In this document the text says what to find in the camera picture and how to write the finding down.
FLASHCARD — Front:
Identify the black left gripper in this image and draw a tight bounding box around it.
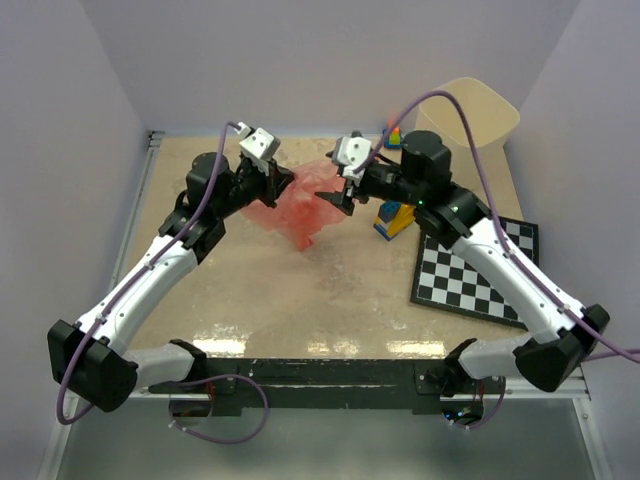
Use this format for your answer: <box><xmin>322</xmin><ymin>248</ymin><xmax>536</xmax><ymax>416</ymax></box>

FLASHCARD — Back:
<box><xmin>215</xmin><ymin>156</ymin><xmax>296</xmax><ymax>219</ymax></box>

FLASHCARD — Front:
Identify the red plastic trash bag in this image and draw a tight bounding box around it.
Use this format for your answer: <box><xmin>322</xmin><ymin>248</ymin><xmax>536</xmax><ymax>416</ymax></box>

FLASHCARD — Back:
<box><xmin>241</xmin><ymin>159</ymin><xmax>346</xmax><ymax>251</ymax></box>

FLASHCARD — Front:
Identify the cream plastic trash bin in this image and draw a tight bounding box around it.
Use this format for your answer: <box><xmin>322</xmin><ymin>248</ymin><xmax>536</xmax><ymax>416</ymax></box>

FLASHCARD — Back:
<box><xmin>415</xmin><ymin>77</ymin><xmax>520</xmax><ymax>166</ymax></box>

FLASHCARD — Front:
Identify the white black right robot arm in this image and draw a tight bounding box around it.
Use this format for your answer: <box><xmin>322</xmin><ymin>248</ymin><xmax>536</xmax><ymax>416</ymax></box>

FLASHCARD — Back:
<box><xmin>319</xmin><ymin>130</ymin><xmax>610</xmax><ymax>396</ymax></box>

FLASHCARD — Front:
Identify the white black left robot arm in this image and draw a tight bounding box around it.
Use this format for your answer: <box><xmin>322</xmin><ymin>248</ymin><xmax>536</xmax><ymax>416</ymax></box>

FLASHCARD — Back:
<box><xmin>47</xmin><ymin>152</ymin><xmax>295</xmax><ymax>412</ymax></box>

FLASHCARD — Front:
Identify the yellow blue toy block stack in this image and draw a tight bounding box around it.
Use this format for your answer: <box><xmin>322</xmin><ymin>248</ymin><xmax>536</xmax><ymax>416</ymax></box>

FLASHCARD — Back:
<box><xmin>373</xmin><ymin>201</ymin><xmax>415</xmax><ymax>241</ymax></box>

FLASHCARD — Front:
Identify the orange green toy block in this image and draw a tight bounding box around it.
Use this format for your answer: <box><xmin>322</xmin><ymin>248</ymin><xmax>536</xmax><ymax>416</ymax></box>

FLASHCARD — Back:
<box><xmin>383</xmin><ymin>122</ymin><xmax>403</xmax><ymax>150</ymax></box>

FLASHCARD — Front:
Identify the black white checkerboard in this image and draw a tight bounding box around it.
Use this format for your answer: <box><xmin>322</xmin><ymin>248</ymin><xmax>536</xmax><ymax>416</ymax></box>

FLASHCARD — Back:
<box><xmin>410</xmin><ymin>232</ymin><xmax>525</xmax><ymax>330</ymax></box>

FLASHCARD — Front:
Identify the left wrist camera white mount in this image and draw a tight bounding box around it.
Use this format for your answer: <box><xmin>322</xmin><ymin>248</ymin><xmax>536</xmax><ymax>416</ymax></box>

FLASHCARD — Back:
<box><xmin>235</xmin><ymin>122</ymin><xmax>281</xmax><ymax>176</ymax></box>

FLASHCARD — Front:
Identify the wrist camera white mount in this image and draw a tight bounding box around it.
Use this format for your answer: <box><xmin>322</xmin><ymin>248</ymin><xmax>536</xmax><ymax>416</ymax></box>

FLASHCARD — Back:
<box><xmin>326</xmin><ymin>131</ymin><xmax>372</xmax><ymax>185</ymax></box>
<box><xmin>235</xmin><ymin>122</ymin><xmax>281</xmax><ymax>176</ymax></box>

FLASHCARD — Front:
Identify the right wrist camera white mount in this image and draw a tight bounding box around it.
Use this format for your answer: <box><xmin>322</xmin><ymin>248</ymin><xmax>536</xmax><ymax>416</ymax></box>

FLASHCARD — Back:
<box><xmin>326</xmin><ymin>131</ymin><xmax>372</xmax><ymax>185</ymax></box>

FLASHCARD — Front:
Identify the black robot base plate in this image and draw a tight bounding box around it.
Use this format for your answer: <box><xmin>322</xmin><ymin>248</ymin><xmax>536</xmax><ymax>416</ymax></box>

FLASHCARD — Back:
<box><xmin>148</xmin><ymin>357</ymin><xmax>505</xmax><ymax>419</ymax></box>

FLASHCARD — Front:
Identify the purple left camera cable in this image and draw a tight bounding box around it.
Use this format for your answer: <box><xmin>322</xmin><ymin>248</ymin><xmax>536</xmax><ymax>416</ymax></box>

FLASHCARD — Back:
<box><xmin>55</xmin><ymin>121</ymin><xmax>270</xmax><ymax>444</ymax></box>

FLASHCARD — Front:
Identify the purple camera cable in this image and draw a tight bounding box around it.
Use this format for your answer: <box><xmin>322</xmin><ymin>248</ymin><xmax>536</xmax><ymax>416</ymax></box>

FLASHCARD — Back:
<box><xmin>55</xmin><ymin>121</ymin><xmax>270</xmax><ymax>444</ymax></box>
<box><xmin>354</xmin><ymin>91</ymin><xmax>640</xmax><ymax>431</ymax></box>

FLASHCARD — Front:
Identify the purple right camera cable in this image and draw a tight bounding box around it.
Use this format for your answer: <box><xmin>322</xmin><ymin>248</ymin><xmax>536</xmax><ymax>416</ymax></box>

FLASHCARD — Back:
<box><xmin>354</xmin><ymin>91</ymin><xmax>640</xmax><ymax>431</ymax></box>

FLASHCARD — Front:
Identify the aluminium frame rail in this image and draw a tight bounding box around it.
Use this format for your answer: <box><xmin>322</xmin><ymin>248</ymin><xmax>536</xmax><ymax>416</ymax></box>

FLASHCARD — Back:
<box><xmin>37</xmin><ymin>130</ymin><xmax>614</xmax><ymax>480</ymax></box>

